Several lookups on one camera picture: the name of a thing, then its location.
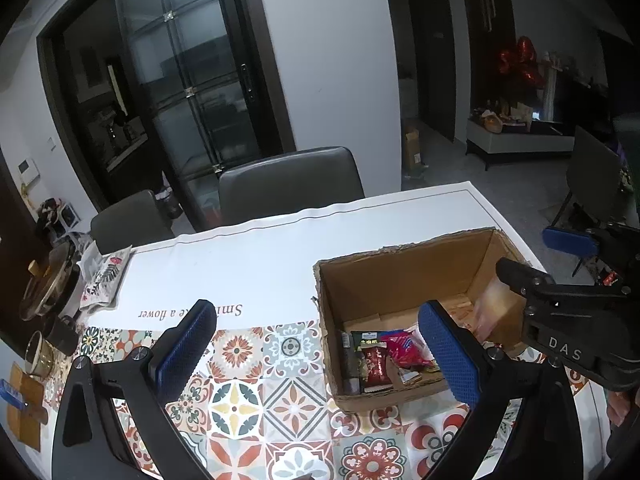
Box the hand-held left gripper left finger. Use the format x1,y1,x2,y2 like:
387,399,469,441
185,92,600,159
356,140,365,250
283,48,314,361
50,300,218,480

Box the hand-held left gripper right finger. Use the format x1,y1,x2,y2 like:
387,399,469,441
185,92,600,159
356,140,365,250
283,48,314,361
417,301,611,480

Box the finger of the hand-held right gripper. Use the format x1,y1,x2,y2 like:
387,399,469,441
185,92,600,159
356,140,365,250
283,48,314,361
495,257,640,319
542,224,640,274

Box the orange striped snack packet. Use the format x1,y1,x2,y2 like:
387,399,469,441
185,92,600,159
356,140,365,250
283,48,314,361
472,277,526,346

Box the dark green red snack packet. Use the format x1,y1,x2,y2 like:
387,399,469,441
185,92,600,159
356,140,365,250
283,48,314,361
351,330,396,395

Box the brown cardboard box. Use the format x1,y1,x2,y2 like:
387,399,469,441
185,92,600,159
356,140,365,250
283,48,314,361
312,227,533,413

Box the dark brown snack bar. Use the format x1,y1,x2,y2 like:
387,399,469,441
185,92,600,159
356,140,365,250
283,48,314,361
342,331,362,395

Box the black side chair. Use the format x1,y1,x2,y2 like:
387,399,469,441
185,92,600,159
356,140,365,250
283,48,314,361
550,125,626,276

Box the folded floral cloth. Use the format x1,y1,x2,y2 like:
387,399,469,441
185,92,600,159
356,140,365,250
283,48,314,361
77,242,133,313

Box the white low cabinet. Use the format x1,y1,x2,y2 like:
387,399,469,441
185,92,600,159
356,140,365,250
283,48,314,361
466,110,576,171

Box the black mug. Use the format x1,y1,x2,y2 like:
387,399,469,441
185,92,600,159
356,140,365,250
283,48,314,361
42,315,81,356

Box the patterned tile tablecloth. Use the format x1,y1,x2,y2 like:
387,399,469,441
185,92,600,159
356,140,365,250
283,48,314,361
45,190,616,480

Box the grey dining chair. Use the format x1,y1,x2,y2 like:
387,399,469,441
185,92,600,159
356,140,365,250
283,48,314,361
218,146,366,226
90,190,176,256

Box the cooking pot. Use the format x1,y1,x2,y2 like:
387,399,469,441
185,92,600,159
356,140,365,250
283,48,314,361
20,240,83,321

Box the small cardboard box on floor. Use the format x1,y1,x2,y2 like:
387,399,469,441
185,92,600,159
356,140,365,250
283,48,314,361
402,127,423,173

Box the flat brown box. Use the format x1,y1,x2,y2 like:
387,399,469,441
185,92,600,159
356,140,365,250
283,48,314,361
7,364,48,453

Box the red foil balloons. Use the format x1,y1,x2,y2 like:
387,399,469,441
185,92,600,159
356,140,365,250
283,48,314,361
495,36,543,88

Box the small blue packet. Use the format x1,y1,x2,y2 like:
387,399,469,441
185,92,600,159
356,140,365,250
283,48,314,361
0,379,26,407

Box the dark room door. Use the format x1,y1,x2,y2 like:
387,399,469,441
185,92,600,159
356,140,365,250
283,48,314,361
405,0,458,143

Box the glass sliding door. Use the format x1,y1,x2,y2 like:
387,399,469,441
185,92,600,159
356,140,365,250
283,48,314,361
112,0,296,231

